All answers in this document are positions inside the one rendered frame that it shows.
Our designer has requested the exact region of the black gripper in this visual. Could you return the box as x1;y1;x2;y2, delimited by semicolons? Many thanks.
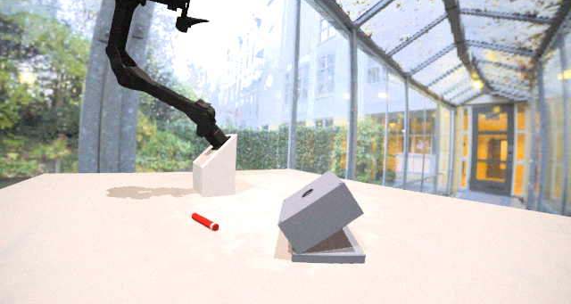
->
162;0;210;33

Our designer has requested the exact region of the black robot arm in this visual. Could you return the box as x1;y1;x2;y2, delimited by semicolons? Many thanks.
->
105;0;231;151

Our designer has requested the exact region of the red peg with white band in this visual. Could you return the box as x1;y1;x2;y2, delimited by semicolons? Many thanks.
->
192;213;219;232

